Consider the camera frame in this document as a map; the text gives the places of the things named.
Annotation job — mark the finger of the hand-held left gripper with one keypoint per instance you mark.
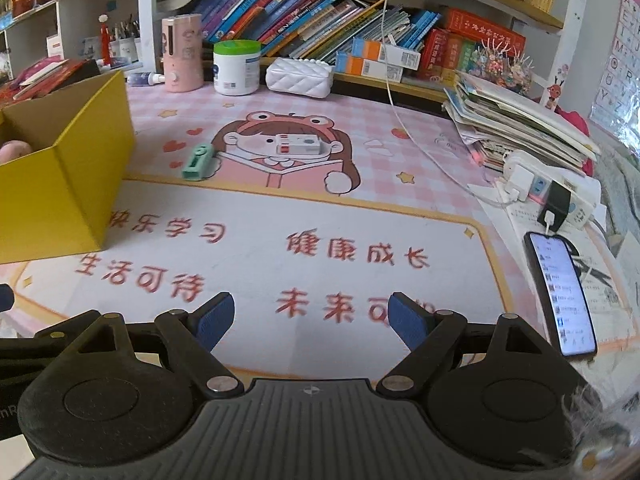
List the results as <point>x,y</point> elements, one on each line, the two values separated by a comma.
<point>30,347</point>
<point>5,299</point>

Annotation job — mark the pink humidifier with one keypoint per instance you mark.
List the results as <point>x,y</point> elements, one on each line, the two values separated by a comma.
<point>182,55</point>

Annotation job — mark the alphabet wall poster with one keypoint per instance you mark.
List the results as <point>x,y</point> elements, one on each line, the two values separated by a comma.
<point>617,55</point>

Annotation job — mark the mint green correction tape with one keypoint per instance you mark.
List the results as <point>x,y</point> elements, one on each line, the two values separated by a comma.
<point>197,162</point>

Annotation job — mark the pink plush ball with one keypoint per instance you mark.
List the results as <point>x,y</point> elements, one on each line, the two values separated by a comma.
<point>15,152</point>

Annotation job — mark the white booklet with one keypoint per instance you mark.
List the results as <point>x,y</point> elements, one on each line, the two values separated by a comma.
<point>40,72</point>

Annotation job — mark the black smartphone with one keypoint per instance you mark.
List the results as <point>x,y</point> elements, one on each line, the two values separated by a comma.
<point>562,295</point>

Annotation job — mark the pink checkered desk mat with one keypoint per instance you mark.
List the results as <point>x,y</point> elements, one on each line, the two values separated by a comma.
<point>300,200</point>

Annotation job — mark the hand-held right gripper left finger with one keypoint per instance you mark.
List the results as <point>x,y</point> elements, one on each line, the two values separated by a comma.
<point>217,320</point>

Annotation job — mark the row of blue and red books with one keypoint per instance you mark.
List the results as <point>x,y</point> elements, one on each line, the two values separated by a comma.
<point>300,20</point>

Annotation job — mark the red deer figure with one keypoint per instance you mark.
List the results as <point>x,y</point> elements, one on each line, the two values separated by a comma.
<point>552,92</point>

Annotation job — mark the magenta cloth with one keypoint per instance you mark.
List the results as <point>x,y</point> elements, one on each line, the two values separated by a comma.
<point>572,121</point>

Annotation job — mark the black charger plug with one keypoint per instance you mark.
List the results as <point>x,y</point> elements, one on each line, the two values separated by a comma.
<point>556,205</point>

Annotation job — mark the white canister with green lid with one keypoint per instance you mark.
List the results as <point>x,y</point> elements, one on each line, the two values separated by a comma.
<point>236,72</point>

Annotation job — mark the white charger plug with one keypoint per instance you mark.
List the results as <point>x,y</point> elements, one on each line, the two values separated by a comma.
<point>521,182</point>

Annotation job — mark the white quilted pouch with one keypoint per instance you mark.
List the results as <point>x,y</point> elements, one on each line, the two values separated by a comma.
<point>299,79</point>

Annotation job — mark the orange and white box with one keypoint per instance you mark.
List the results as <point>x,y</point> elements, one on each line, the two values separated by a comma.
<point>365,67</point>
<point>385,52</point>

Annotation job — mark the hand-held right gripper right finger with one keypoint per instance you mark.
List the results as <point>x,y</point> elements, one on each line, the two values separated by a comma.
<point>407,320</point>

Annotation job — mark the stack of booklets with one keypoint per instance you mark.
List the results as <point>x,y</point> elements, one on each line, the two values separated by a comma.
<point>520,120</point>

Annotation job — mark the yellow cardboard box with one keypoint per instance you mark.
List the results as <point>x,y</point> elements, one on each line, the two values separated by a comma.
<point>75,185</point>

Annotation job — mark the colourful beaded ornament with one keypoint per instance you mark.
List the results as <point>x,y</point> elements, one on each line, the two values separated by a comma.
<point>502,65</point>

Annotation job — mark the small blue spray bottle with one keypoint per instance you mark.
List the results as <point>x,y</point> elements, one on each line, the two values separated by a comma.
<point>142,79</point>

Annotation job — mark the clear plastic bag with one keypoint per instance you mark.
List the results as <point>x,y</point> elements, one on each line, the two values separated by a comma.
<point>610,435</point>

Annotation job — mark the white wooden bookshelf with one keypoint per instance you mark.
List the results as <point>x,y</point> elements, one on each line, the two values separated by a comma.
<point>147,10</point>

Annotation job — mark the red tassel ornament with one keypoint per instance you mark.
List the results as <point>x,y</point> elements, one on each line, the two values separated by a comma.
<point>105,42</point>

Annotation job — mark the red boxed book set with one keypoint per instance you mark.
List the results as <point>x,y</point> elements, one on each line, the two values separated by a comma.
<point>475,30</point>

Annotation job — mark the white pen holder with pens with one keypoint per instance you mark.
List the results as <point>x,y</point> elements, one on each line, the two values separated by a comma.
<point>125,50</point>

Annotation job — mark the small white and red box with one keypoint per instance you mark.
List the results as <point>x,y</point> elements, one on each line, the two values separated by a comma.
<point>297,145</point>

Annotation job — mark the white cubby shelf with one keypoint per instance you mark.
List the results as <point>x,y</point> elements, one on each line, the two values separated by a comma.
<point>75,15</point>

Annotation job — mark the white power strip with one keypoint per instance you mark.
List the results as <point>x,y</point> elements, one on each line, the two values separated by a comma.
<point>582,195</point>

